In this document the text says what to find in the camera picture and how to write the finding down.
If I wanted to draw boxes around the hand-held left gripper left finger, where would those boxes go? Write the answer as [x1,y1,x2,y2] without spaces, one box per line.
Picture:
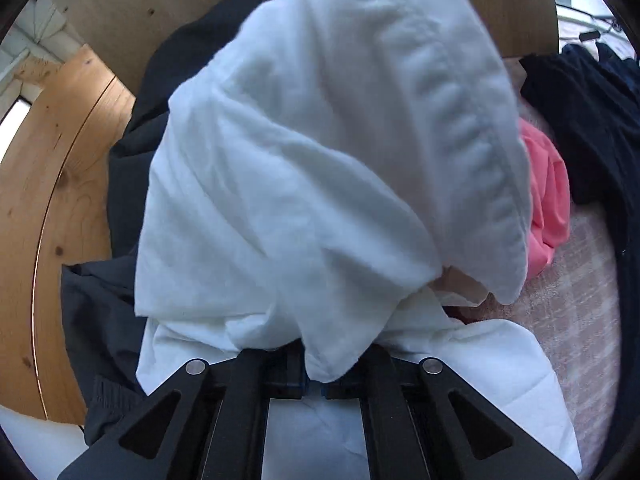
[57,345,306,480]

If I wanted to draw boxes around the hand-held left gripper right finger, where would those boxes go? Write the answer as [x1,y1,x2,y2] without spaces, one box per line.
[324,347,576,480]

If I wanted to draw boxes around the white garment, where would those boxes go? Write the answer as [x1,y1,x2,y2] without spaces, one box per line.
[134,0,583,480]

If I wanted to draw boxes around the navy blue garment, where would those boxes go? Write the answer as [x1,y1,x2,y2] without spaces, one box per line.
[520,42,640,261]

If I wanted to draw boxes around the dark slate jacket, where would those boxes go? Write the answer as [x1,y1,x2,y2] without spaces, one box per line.
[60,0,321,446]

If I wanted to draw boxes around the pink checked tablecloth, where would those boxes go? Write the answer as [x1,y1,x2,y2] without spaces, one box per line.
[440,55,626,476]

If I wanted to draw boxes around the pink garment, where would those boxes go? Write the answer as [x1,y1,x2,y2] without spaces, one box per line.
[517,117,572,278]

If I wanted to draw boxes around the knotty pine board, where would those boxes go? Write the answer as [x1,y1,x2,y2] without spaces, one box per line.
[0,45,136,423]

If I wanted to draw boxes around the black ring light cable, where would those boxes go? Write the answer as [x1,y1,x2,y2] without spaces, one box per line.
[557,5,631,43]

